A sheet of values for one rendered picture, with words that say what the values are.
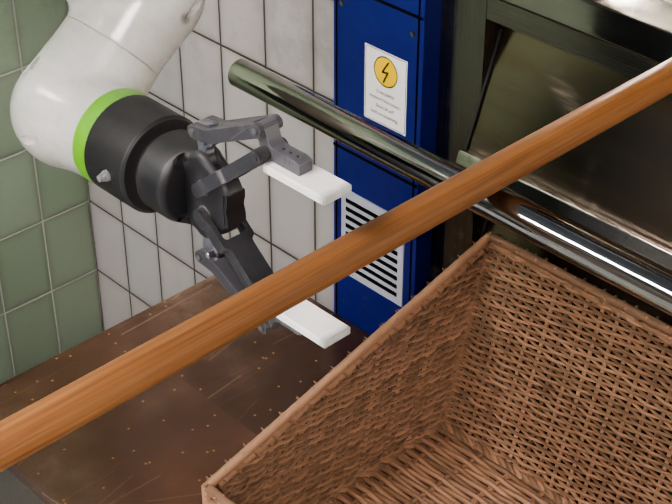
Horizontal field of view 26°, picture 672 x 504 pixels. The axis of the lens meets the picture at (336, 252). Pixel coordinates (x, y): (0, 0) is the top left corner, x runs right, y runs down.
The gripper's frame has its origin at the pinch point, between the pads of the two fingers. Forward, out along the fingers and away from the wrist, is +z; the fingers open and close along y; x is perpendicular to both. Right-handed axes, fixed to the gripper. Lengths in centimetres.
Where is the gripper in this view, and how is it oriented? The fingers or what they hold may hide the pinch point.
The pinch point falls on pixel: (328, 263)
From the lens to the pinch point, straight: 114.5
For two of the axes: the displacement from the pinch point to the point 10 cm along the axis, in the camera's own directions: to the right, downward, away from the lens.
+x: -7.2, 3.9, -5.7
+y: 0.0, 8.3, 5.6
